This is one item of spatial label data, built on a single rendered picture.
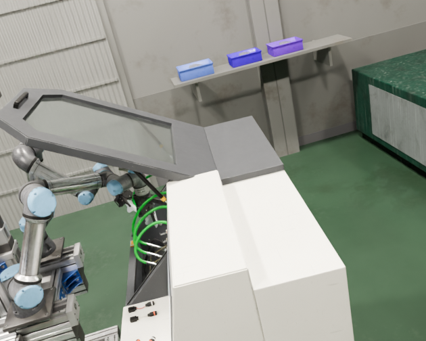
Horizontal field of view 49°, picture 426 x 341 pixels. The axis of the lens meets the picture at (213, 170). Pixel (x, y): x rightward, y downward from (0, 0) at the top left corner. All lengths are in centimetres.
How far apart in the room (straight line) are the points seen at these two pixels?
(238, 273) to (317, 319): 32
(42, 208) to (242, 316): 103
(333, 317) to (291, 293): 17
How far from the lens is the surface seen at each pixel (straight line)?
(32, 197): 208
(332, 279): 145
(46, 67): 518
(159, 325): 214
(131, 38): 515
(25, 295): 222
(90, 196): 255
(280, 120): 549
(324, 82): 575
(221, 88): 536
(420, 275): 372
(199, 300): 140
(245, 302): 143
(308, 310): 150
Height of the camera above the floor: 237
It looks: 25 degrees down
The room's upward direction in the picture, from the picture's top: 13 degrees counter-clockwise
